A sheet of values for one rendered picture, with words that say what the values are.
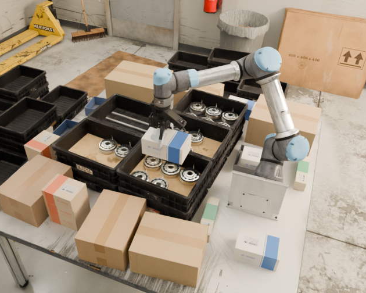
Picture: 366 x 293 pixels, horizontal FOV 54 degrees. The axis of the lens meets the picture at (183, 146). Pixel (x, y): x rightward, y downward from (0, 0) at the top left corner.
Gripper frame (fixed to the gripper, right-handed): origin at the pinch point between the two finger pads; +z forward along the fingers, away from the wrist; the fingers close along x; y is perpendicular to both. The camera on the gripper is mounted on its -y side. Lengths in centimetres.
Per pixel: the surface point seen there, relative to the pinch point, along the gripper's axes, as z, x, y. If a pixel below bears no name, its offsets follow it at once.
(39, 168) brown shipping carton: 24, 18, 63
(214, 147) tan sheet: 28.0, -36.6, -14.4
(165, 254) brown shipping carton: 25, 41, -17
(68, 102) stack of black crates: 72, -97, 134
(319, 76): 96, -288, -72
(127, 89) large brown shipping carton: 26, -70, 58
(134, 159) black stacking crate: 22.0, -4.1, 19.9
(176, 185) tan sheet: 27.9, -0.2, -5.3
